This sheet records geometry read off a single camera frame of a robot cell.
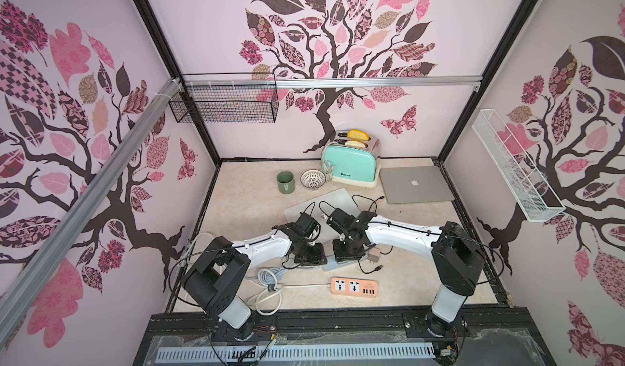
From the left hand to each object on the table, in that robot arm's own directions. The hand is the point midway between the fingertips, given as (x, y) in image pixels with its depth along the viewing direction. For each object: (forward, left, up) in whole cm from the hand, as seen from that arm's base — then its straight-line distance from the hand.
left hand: (319, 267), depth 85 cm
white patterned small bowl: (+41, +3, +1) cm, 41 cm away
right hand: (+1, -8, +3) cm, 8 cm away
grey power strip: (+1, -4, +2) cm, 5 cm away
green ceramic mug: (+37, +14, +4) cm, 40 cm away
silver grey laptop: (+38, -45, 0) cm, 59 cm away
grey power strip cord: (-4, +16, +5) cm, 17 cm away
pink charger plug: (+4, -20, +1) cm, 20 cm away
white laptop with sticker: (+10, 0, +23) cm, 25 cm away
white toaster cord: (+38, -4, +11) cm, 40 cm away
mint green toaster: (+43, -16, +13) cm, 47 cm away
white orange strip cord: (-10, +13, -1) cm, 16 cm away
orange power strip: (-7, -12, +2) cm, 14 cm away
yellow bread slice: (+52, -18, +19) cm, 58 cm away
